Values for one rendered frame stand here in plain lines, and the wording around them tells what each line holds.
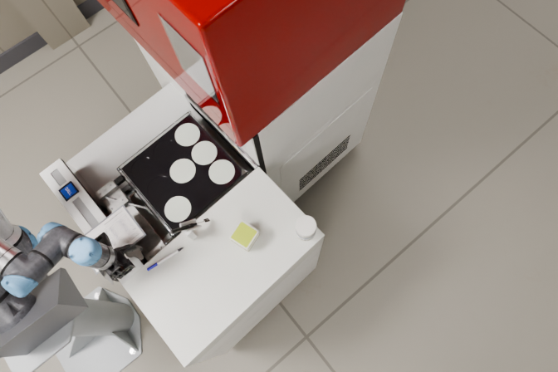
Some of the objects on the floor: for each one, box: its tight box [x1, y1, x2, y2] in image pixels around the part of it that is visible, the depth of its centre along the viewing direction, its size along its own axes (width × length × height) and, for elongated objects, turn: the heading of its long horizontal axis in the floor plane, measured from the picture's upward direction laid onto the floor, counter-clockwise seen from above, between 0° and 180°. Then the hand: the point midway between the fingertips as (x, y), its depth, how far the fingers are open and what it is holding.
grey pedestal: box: [4, 275, 142, 372], centre depth 199 cm, size 51×44×82 cm
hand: (124, 261), depth 155 cm, fingers open, 14 cm apart
